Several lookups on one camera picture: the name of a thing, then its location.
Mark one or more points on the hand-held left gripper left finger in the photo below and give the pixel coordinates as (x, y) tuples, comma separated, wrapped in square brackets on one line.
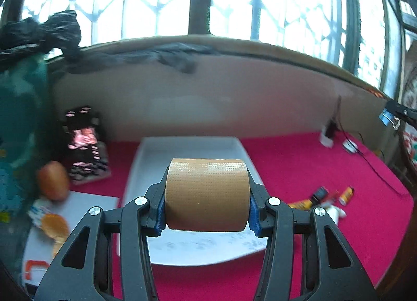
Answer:
[(159, 219)]

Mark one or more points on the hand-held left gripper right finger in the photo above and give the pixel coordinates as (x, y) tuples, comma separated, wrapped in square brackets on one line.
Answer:
[(254, 219)]

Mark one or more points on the yellow tube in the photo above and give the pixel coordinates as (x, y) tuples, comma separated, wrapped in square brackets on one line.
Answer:
[(299, 205)]

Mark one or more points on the brown tape roll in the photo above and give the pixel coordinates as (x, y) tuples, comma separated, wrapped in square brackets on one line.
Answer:
[(205, 193)]

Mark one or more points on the white plastic tray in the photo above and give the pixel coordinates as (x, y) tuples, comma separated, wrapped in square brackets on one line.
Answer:
[(189, 148)]

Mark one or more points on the white plastic item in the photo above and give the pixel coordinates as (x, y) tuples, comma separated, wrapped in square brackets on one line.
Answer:
[(334, 213)]

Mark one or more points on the small yellow bottle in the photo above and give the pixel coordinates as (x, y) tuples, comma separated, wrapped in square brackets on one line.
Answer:
[(346, 195)]

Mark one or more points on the red table cloth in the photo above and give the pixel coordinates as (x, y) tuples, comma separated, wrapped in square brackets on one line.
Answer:
[(293, 157)]

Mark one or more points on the white paper sheet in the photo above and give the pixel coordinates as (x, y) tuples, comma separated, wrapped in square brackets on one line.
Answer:
[(88, 201)]

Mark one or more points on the white power strip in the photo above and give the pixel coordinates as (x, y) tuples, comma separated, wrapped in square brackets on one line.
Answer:
[(325, 141)]

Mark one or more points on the black printed packet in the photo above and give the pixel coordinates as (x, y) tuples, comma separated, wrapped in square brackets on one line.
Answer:
[(83, 144)]

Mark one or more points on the orange oval object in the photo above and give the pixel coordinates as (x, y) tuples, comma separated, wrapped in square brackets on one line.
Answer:
[(53, 180)]

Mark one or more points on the black charger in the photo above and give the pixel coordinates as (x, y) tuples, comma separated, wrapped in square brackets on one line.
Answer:
[(331, 128)]

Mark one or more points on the small white device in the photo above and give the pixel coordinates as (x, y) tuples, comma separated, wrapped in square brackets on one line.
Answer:
[(350, 147)]

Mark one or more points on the black plastic sheet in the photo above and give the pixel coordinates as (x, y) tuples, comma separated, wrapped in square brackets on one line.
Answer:
[(163, 57)]

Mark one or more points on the blue binder clip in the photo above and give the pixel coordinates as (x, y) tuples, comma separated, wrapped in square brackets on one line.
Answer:
[(386, 118)]

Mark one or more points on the green printed bag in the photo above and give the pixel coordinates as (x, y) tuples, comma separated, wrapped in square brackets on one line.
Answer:
[(19, 109)]

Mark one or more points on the black clip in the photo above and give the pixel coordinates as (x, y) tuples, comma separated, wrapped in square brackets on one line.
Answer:
[(402, 110)]

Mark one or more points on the printed curtain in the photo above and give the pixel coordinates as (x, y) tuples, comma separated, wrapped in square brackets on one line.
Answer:
[(411, 92)]

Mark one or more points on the black plastic bag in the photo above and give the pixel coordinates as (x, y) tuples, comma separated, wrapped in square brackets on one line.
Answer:
[(49, 32)]

